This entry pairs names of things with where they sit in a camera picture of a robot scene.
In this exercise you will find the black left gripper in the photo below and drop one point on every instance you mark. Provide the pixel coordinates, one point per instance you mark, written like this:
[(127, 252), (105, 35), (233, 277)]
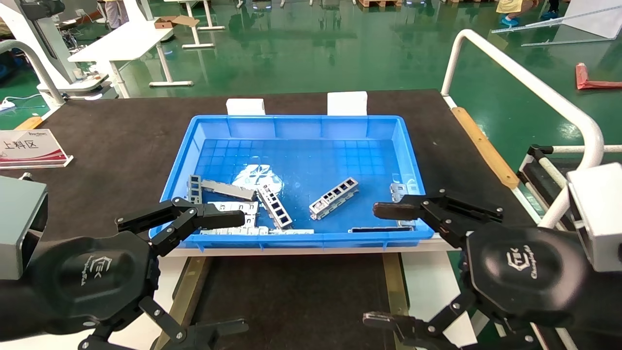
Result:
[(87, 277)]

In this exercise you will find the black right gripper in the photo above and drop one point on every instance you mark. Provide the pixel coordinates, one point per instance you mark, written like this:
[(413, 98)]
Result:
[(525, 272)]

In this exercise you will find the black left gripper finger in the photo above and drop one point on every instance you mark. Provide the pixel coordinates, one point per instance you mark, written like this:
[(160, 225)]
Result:
[(218, 218)]

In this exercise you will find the silver metal part rectangular holes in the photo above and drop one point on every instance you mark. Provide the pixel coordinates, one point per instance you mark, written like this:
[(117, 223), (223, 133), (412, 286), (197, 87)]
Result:
[(334, 197), (274, 206)]

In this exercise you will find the grey ladder-shaped metal part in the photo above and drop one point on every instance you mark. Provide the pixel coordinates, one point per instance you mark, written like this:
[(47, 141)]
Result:
[(195, 187)]

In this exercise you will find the flat grey metal plate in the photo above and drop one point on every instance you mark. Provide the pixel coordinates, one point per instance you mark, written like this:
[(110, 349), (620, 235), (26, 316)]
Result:
[(228, 189)]

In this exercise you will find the long thin silver metal strip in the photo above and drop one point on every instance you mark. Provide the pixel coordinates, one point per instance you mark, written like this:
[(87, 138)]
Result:
[(262, 231)]

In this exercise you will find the black tray with brass rails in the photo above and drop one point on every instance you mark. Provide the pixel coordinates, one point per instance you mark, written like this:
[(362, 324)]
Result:
[(291, 291)]

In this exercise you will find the white paper label left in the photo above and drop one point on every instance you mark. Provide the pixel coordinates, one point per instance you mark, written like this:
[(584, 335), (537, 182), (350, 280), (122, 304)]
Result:
[(245, 107)]

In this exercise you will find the white paper label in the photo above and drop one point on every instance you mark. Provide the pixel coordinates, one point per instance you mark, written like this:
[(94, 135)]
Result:
[(347, 103), (245, 107)]

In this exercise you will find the blue plastic bin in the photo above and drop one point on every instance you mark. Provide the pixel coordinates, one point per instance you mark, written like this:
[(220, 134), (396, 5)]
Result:
[(316, 146)]

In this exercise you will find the long wooden strip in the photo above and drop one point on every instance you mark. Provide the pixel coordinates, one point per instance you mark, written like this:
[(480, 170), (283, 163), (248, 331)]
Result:
[(483, 146)]

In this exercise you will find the white paper label right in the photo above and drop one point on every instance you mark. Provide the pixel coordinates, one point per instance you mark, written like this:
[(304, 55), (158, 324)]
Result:
[(347, 103)]

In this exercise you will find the white desk with legs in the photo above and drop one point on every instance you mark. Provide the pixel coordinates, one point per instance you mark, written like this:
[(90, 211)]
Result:
[(124, 41)]

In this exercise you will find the white red sign placard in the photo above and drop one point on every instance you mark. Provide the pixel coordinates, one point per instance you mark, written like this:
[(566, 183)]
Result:
[(29, 148)]

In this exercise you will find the open cardboard box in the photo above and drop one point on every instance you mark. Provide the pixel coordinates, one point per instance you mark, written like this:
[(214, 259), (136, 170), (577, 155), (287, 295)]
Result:
[(170, 21)]

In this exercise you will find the short wooden block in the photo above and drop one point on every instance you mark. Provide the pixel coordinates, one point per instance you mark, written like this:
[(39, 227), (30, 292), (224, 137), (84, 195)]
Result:
[(29, 122)]

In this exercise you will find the white tubular railing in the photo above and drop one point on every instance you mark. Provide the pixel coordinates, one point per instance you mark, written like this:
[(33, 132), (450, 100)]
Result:
[(534, 82)]

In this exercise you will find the white machine stand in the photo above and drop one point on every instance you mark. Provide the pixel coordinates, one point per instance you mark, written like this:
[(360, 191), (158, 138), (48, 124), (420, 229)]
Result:
[(43, 43)]

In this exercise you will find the red angled object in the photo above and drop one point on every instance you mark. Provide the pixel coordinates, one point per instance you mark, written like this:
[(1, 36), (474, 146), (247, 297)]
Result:
[(585, 80)]

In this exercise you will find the person in blue shoes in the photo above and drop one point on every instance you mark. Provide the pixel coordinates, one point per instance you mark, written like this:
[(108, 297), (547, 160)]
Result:
[(510, 9)]

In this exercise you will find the white board with metal profile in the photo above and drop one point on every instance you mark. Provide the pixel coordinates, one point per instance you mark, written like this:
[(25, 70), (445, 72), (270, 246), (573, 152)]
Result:
[(597, 19)]

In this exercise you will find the silver slotted metal bracket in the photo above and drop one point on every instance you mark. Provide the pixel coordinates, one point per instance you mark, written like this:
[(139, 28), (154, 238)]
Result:
[(248, 206), (250, 221)]

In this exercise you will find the silver notched metal bracket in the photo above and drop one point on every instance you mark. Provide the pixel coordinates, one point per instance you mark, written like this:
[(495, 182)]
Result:
[(401, 187)]

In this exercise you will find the black white cart frame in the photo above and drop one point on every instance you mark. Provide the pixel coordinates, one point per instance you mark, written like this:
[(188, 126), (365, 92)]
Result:
[(544, 167)]

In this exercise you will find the white table leg frame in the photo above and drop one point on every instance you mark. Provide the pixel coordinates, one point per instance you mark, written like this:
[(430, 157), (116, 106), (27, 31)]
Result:
[(197, 34)]

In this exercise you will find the light grey left wrist camera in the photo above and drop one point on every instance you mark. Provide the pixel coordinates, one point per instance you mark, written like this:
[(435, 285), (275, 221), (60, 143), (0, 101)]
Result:
[(19, 223)]

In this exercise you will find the light grey wrist camera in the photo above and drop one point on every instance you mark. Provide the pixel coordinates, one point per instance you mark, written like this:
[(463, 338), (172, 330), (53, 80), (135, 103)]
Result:
[(19, 223), (600, 214)]

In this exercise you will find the light grey right wrist camera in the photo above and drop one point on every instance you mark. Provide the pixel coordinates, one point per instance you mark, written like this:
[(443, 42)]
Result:
[(600, 214)]

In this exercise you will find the grey curved tube rail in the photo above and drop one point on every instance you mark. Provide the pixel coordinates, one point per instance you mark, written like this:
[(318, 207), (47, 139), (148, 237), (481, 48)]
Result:
[(34, 61)]

